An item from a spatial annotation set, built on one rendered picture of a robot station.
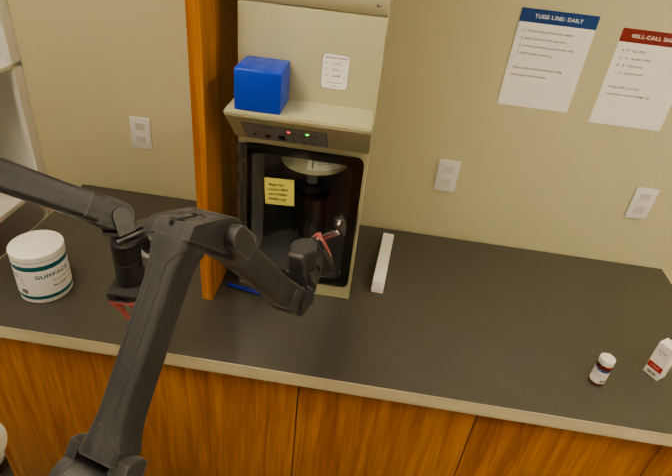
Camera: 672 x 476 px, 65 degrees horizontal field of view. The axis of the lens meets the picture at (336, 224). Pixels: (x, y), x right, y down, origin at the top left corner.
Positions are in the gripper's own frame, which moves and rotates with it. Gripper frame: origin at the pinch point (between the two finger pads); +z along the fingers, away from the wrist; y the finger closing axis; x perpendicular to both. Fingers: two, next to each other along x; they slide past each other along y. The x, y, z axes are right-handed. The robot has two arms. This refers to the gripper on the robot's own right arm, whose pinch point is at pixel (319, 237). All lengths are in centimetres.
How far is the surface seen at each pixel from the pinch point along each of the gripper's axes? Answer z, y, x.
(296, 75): 5.6, 38.1, -12.8
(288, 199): 3.7, 11.3, 4.0
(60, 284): -14, 19, 65
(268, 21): 6, 51, -13
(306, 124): -5.6, 30.1, -13.7
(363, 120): -1.0, 24.7, -24.0
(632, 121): 51, -24, -84
